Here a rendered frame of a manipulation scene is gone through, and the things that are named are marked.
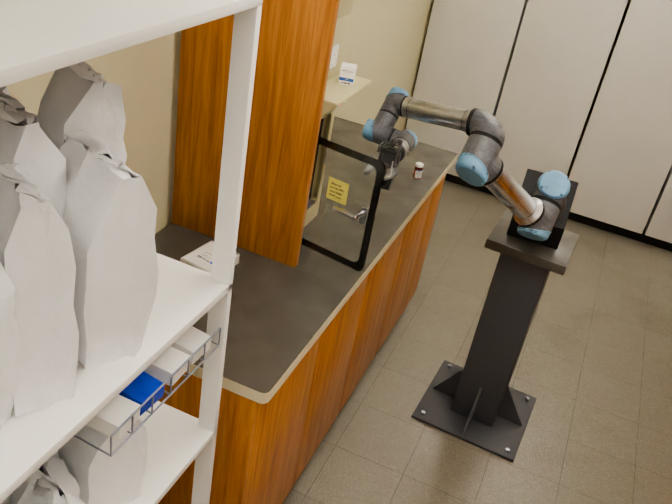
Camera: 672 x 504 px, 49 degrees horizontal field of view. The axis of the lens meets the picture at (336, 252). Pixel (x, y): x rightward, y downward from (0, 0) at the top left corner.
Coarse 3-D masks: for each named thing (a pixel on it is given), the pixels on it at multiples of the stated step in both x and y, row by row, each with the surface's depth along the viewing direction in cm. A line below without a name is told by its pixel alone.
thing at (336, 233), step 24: (336, 144) 232; (336, 168) 235; (360, 168) 230; (384, 168) 226; (312, 192) 244; (360, 192) 234; (312, 216) 248; (336, 216) 242; (312, 240) 251; (336, 240) 246; (360, 240) 240; (360, 264) 244
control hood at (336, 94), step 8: (328, 80) 246; (336, 80) 248; (360, 80) 252; (368, 80) 253; (328, 88) 239; (336, 88) 241; (344, 88) 242; (352, 88) 243; (360, 88) 246; (328, 96) 233; (336, 96) 234; (344, 96) 235; (328, 104) 229; (336, 104) 228
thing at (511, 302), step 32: (512, 288) 302; (480, 320) 315; (512, 320) 308; (480, 352) 322; (512, 352) 315; (448, 384) 348; (480, 384) 328; (416, 416) 334; (448, 416) 337; (480, 416) 336; (512, 416) 340; (512, 448) 326
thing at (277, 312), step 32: (352, 128) 370; (416, 160) 348; (448, 160) 354; (384, 192) 313; (416, 192) 318; (384, 224) 288; (256, 256) 253; (320, 256) 260; (256, 288) 237; (288, 288) 240; (320, 288) 243; (352, 288) 247; (256, 320) 222; (288, 320) 225; (320, 320) 227; (256, 352) 210; (288, 352) 212; (224, 384) 200; (256, 384) 198
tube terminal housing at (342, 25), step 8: (344, 16) 242; (336, 24) 237; (344, 24) 244; (336, 32) 240; (344, 32) 247; (336, 40) 242; (344, 40) 249; (344, 48) 252; (336, 64) 250; (328, 72) 245; (336, 72) 252; (328, 120) 267; (328, 128) 268; (328, 136) 267
